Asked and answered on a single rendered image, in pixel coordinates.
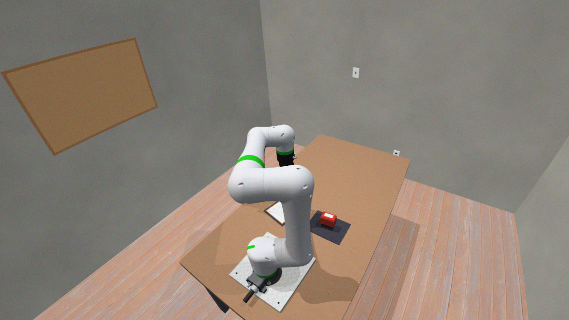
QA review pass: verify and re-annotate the red self-inking stamp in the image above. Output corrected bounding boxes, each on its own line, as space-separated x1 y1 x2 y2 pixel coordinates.
320 212 337 231

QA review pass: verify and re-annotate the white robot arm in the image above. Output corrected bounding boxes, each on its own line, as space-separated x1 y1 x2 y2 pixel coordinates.
228 125 314 303

